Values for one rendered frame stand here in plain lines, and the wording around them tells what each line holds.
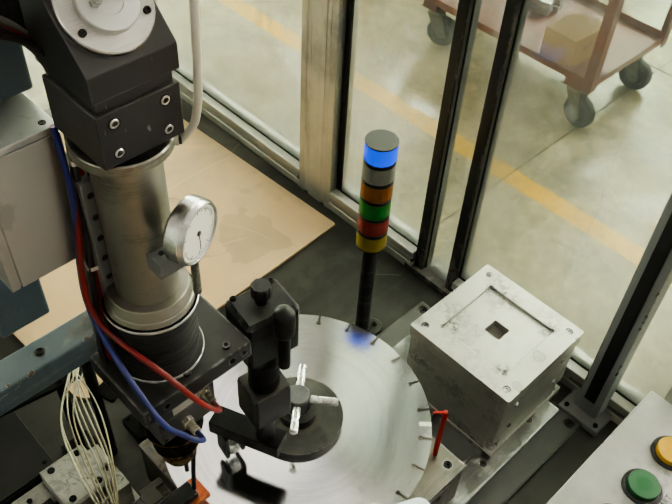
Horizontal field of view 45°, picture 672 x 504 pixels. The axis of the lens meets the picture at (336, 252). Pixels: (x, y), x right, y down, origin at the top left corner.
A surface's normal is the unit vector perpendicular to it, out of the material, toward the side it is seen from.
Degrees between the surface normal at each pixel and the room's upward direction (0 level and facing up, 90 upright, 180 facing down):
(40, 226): 90
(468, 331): 0
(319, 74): 90
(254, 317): 0
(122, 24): 45
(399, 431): 0
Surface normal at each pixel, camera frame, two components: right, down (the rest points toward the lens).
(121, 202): 0.03, 0.73
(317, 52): -0.72, 0.48
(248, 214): 0.04, -0.69
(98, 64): 0.52, -0.11
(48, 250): 0.69, 0.54
